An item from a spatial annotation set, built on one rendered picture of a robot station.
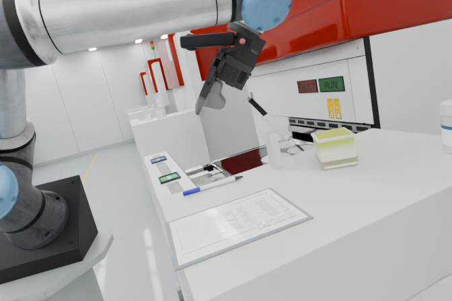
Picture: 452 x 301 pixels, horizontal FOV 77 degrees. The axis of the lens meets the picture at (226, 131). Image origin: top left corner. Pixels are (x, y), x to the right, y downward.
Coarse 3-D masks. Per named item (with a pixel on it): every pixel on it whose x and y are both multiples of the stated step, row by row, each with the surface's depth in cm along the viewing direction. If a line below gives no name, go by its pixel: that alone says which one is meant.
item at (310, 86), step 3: (303, 81) 107; (306, 81) 105; (309, 81) 103; (312, 81) 102; (297, 84) 111; (300, 84) 109; (303, 84) 107; (306, 84) 106; (309, 84) 104; (312, 84) 102; (315, 84) 101; (300, 87) 110; (303, 87) 108; (306, 87) 106; (309, 87) 104; (312, 87) 103; (315, 87) 101; (300, 90) 110; (303, 90) 108; (306, 90) 106; (309, 90) 105; (312, 90) 103; (315, 90) 101
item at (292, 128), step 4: (292, 124) 123; (288, 128) 124; (292, 128) 121; (296, 128) 118; (300, 128) 116; (304, 128) 113; (308, 128) 110; (312, 128) 108; (316, 128) 106; (320, 128) 105; (324, 128) 103; (292, 132) 122; (304, 132) 114; (308, 132) 111; (312, 132) 108; (292, 136) 123
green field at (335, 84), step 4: (320, 80) 98; (324, 80) 96; (328, 80) 94; (332, 80) 92; (336, 80) 90; (340, 80) 89; (320, 84) 98; (324, 84) 96; (328, 84) 94; (332, 84) 93; (336, 84) 91; (340, 84) 89; (320, 88) 99; (324, 88) 97; (328, 88) 95; (332, 88) 93; (336, 88) 91; (340, 88) 90
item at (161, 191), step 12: (156, 156) 114; (168, 156) 107; (156, 168) 94; (168, 168) 91; (180, 168) 88; (156, 180) 80; (180, 180) 76; (156, 192) 71; (168, 192) 69; (180, 192) 67
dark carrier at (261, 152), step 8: (304, 144) 104; (312, 144) 102; (248, 152) 111; (256, 152) 109; (264, 152) 106; (280, 152) 102; (224, 160) 107; (232, 160) 105; (240, 160) 103; (248, 160) 101; (256, 160) 98; (224, 168) 98; (232, 168) 96; (240, 168) 94; (248, 168) 92
